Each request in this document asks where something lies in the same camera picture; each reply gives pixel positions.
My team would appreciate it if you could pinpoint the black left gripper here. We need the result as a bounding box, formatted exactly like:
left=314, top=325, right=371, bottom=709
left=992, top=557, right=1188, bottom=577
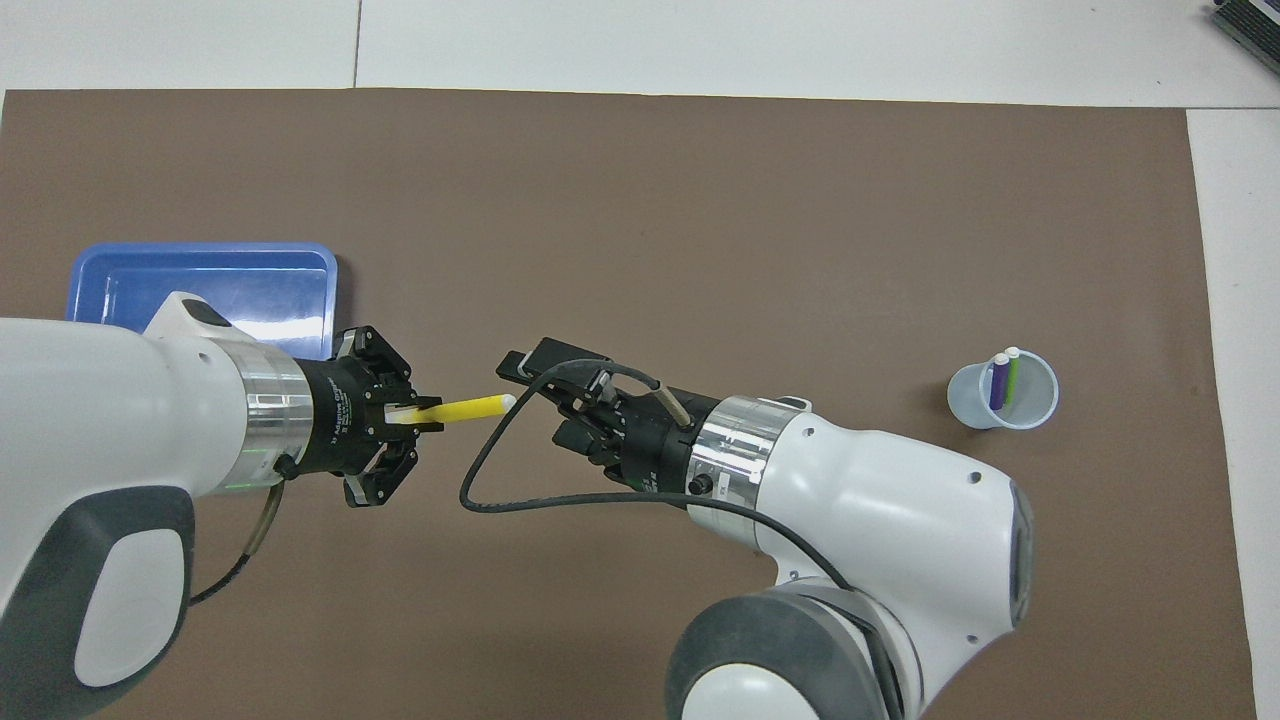
left=300, top=326, right=444, bottom=509

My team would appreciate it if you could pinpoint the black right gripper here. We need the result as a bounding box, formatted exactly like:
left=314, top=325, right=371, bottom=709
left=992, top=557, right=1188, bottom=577
left=497, top=337, right=723, bottom=496

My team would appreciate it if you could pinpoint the yellow pen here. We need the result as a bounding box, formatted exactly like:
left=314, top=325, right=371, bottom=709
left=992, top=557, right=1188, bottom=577
left=385, top=394, right=518, bottom=426

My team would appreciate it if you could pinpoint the blue plastic tray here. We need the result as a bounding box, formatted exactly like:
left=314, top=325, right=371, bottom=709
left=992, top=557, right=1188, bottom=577
left=66, top=242, right=339, bottom=361

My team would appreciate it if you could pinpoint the brown table mat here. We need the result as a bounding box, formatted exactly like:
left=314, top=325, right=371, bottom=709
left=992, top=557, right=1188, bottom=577
left=0, top=88, right=1259, bottom=720

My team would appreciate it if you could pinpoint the translucent plastic cup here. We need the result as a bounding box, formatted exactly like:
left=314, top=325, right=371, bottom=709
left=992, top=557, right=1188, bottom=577
left=946, top=349, right=1060, bottom=431

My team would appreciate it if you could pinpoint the grey striped device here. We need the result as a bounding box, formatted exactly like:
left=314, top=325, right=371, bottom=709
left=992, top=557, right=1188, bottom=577
left=1210, top=0, right=1280, bottom=73

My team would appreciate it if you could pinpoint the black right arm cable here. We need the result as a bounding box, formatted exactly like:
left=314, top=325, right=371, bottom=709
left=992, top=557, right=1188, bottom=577
left=459, top=360, right=906, bottom=720

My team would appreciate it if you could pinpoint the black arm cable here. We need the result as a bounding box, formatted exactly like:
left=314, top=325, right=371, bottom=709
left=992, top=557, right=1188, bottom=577
left=459, top=360, right=906, bottom=720
left=188, top=455, right=296, bottom=607

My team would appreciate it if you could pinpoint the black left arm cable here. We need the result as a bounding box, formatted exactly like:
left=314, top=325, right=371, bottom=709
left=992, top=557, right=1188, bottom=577
left=188, top=455, right=296, bottom=607

